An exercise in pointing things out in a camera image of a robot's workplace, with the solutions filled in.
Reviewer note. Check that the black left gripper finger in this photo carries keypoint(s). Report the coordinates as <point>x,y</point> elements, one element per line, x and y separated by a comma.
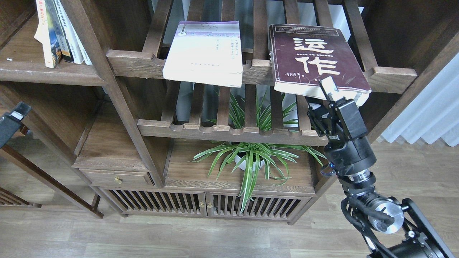
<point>11,123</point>

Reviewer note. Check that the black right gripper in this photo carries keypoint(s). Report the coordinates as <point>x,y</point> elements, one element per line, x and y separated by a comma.
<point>348,149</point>

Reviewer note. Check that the maroon thick book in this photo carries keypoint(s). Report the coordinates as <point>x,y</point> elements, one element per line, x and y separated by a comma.
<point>302,55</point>

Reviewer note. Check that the green yellow paperback book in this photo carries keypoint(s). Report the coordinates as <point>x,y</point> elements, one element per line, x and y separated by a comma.
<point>45,34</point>

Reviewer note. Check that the white purple paperback book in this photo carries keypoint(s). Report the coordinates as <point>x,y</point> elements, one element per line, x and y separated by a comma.
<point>206,52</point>

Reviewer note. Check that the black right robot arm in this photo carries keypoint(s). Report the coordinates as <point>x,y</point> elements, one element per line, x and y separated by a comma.
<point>391,229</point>

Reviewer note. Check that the dark spine upright book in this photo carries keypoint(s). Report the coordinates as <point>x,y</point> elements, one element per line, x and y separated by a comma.
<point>66,53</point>

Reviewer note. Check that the green spider plant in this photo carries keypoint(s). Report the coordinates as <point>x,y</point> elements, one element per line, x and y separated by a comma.
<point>255,156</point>

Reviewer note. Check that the white curtain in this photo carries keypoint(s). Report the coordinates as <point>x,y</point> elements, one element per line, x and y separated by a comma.
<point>433,115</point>

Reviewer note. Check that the thin white upright book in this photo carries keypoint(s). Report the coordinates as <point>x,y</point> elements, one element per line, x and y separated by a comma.
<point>84,53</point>

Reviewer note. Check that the brass drawer knob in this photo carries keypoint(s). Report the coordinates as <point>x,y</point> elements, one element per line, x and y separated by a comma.
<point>118,180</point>

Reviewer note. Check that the dark wooden bookshelf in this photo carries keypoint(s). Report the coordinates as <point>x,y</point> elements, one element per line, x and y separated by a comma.
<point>117,117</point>

